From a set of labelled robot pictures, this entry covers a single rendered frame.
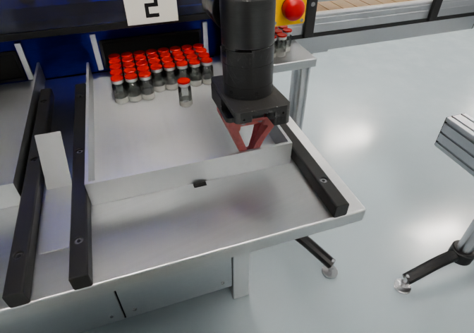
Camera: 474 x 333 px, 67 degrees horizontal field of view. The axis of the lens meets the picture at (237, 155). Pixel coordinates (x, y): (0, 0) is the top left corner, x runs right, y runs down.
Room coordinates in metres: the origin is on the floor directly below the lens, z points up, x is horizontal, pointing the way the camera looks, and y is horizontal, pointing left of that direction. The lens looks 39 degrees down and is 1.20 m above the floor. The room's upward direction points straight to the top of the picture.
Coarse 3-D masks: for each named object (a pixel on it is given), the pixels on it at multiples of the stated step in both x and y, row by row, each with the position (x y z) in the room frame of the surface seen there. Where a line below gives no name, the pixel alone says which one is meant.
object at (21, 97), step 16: (32, 80) 0.55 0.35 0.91; (0, 96) 0.55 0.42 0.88; (16, 96) 0.55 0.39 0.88; (32, 96) 0.50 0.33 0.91; (0, 112) 0.50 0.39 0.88; (16, 112) 0.50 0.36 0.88; (32, 112) 0.47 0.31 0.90; (0, 128) 0.45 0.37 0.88; (16, 128) 0.45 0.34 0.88; (32, 128) 0.44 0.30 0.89; (0, 144) 0.41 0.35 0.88; (16, 144) 0.41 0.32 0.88; (0, 160) 0.38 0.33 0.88; (16, 160) 0.34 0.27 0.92; (0, 176) 0.34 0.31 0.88; (16, 176) 0.31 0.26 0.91; (0, 192) 0.29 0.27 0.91; (16, 192) 0.30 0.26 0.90; (0, 208) 0.29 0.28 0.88
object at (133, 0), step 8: (128, 0) 0.60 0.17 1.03; (136, 0) 0.60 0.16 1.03; (144, 0) 0.61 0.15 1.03; (152, 0) 0.61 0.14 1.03; (160, 0) 0.61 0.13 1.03; (168, 0) 0.62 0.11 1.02; (128, 8) 0.60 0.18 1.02; (136, 8) 0.60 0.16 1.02; (144, 8) 0.60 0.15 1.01; (152, 8) 0.61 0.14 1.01; (160, 8) 0.61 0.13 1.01; (168, 8) 0.62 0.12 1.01; (176, 8) 0.62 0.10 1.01; (128, 16) 0.60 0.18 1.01; (136, 16) 0.60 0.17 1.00; (144, 16) 0.60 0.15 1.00; (160, 16) 0.61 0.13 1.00; (168, 16) 0.62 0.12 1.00; (176, 16) 0.62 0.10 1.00; (128, 24) 0.60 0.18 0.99; (136, 24) 0.60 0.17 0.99
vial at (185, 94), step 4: (188, 84) 0.52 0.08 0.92; (180, 88) 0.52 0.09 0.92; (184, 88) 0.51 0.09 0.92; (188, 88) 0.52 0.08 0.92; (180, 92) 0.51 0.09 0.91; (184, 92) 0.51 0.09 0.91; (188, 92) 0.51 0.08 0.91; (180, 96) 0.51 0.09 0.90; (184, 96) 0.51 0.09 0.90; (188, 96) 0.51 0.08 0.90; (180, 100) 0.52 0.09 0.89; (184, 100) 0.51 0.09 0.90; (188, 100) 0.51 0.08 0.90; (192, 100) 0.52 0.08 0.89; (180, 104) 0.52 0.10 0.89; (184, 104) 0.51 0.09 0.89; (188, 104) 0.51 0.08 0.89
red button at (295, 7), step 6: (288, 0) 0.66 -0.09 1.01; (294, 0) 0.66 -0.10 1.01; (300, 0) 0.66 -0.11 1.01; (282, 6) 0.67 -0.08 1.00; (288, 6) 0.65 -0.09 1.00; (294, 6) 0.65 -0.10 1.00; (300, 6) 0.66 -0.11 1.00; (282, 12) 0.67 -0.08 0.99; (288, 12) 0.65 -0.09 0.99; (294, 12) 0.65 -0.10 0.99; (300, 12) 0.66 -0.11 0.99; (288, 18) 0.66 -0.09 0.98; (294, 18) 0.66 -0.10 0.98
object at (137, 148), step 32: (96, 96) 0.55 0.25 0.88; (160, 96) 0.55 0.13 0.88; (192, 96) 0.55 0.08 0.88; (96, 128) 0.45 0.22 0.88; (128, 128) 0.45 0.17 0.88; (160, 128) 0.45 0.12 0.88; (192, 128) 0.45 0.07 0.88; (224, 128) 0.45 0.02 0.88; (96, 160) 0.38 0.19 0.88; (128, 160) 0.38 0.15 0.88; (160, 160) 0.38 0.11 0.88; (192, 160) 0.38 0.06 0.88; (224, 160) 0.34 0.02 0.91; (256, 160) 0.36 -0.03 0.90; (288, 160) 0.37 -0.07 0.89; (96, 192) 0.30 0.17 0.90; (128, 192) 0.31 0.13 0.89
